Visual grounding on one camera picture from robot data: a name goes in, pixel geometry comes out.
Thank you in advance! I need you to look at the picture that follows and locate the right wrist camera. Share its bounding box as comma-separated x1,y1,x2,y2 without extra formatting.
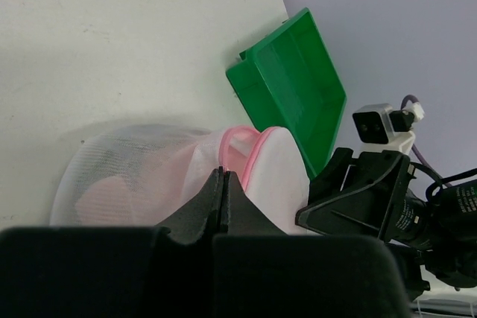
353,101,425,155

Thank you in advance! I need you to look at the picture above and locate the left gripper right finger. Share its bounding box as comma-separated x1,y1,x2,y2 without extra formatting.
221,171,285,236

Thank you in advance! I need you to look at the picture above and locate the green plastic tray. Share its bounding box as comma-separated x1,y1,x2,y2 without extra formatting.
226,7,347,179

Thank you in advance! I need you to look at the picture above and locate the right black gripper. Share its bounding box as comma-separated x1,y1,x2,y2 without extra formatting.
295,147,429,247

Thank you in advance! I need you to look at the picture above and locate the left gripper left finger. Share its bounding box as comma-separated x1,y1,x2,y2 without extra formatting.
157,168,224,246

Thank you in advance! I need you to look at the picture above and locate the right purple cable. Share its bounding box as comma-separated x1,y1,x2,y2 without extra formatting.
400,93,455,188

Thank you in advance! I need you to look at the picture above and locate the white mesh laundry bag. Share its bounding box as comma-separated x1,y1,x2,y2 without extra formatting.
49,124,310,235

